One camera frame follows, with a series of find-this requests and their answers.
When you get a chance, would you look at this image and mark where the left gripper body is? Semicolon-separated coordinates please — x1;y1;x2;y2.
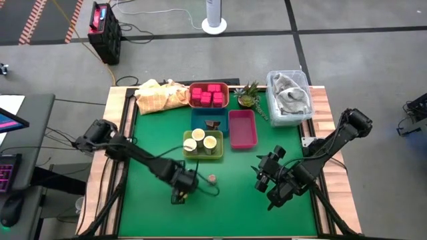
169;159;200;196

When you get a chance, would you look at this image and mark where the potted succulent plant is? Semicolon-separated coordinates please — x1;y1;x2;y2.
233;81;270;121

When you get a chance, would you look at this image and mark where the yellow checked cloth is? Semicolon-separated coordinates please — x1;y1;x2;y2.
133;79;191;116

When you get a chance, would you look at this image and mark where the grey cloth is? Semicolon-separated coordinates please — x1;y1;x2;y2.
272;72;311;116

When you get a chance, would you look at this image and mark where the yellow cable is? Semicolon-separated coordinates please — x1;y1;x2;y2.
51;0;117;87

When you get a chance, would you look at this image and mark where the white paper sheet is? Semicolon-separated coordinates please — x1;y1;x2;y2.
0;95;26;116

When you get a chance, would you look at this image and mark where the black cable loop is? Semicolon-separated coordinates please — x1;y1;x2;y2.
115;75;140;87

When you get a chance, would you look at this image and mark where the black floor cable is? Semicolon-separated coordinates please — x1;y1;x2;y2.
118;21;156;45

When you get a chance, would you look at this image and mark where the black crate with red top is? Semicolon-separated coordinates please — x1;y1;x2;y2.
87;1;122;66

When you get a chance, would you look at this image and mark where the orange plastic bin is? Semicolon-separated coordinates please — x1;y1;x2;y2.
188;82;231;110

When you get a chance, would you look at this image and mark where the red-lidded smoked paprika tin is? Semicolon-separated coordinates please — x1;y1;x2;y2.
212;91;225;109

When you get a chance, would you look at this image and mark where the white cable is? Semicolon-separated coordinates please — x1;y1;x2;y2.
109;0;204;31

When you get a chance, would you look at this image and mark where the blue plastic bin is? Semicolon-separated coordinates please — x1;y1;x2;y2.
190;108;230;137

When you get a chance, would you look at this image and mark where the clear plastic container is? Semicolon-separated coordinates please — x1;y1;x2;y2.
266;69;314;127

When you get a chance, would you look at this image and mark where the computer monitor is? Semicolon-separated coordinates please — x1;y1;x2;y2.
0;107;30;134

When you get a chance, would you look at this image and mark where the green table mat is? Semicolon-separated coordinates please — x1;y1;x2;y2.
118;91;318;238

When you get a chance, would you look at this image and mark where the yellow-green plastic bin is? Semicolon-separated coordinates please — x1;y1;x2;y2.
182;129;224;160

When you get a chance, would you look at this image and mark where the magenta plastic bin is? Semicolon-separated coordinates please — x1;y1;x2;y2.
228;109;259;150

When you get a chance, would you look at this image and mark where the black computer mouse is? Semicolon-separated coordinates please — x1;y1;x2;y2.
0;192;25;229

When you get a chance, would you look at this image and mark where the grey desk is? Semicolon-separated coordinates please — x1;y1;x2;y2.
0;94;56;240

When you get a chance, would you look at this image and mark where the black equipment with cables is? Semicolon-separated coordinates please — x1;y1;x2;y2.
396;92;427;137

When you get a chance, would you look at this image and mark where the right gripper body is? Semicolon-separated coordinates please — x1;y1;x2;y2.
255;145;293;201

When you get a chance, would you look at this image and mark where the backlit black keyboard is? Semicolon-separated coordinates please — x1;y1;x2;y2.
0;153;23;194

